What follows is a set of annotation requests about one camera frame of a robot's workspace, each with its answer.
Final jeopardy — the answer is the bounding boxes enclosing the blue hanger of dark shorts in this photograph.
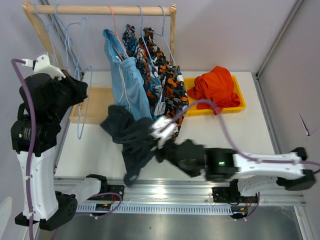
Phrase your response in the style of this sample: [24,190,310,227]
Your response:
[65,17,93,140]

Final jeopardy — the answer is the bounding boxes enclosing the pink wire hanger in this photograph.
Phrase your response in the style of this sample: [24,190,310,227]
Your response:
[107,5,129,58]

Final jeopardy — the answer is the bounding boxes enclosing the wooden clothes rack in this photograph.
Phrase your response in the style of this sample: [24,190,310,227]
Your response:
[21,0,177,124]

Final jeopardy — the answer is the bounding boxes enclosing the blue hanger of patterned shorts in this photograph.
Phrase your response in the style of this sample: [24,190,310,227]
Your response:
[136,5,154,67]

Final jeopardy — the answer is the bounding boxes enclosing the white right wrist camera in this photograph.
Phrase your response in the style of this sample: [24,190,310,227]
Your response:
[150,116,178,149]

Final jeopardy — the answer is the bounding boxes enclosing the yellow plastic tray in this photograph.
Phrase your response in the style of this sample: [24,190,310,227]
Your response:
[184,75,246,117]

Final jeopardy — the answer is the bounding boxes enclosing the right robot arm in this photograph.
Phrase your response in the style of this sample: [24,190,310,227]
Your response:
[153,139,316,202]

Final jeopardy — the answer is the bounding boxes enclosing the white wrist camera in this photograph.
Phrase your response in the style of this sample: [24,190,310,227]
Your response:
[150,116,178,149]
[21,54,66,81]

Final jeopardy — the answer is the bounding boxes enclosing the light blue shorts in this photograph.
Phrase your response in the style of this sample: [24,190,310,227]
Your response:
[102,29,152,120]

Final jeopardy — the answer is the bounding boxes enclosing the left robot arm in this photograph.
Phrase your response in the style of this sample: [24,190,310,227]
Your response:
[10,73,109,231]

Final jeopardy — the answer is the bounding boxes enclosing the empty light blue hanger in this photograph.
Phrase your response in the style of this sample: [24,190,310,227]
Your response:
[33,4,64,69]

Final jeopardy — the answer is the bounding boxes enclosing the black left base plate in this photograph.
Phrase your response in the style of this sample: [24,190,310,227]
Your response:
[99,184,125,202]

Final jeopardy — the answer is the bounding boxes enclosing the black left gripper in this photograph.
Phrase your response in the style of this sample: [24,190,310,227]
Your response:
[50,68,89,121]

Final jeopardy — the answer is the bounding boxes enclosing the blue hanger of camo shorts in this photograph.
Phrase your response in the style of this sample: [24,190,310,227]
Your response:
[153,5,176,65]

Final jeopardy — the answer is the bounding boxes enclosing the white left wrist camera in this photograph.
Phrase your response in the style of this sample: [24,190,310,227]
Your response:
[21,54,66,81]

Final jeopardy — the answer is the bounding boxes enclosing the blue orange patterned shorts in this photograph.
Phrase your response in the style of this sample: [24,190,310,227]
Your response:
[122,24,166,120]

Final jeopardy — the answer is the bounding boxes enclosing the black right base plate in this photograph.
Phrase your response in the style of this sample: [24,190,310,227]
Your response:
[212,186,258,206]

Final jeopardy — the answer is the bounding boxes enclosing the aluminium mounting rail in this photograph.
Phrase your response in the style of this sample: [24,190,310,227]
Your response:
[53,177,306,216]

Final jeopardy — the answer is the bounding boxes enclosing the dark grey shorts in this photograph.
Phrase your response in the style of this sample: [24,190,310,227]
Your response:
[100,105,154,187]

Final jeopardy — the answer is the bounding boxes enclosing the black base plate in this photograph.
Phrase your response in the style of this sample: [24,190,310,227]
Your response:
[99,184,125,202]
[212,186,258,206]

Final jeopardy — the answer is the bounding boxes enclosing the blue hanger of orange shorts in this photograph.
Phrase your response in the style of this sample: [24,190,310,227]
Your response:
[54,4,87,80]

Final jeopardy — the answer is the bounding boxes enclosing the black orange camo shorts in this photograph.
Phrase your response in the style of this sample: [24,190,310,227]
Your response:
[138,26,190,141]

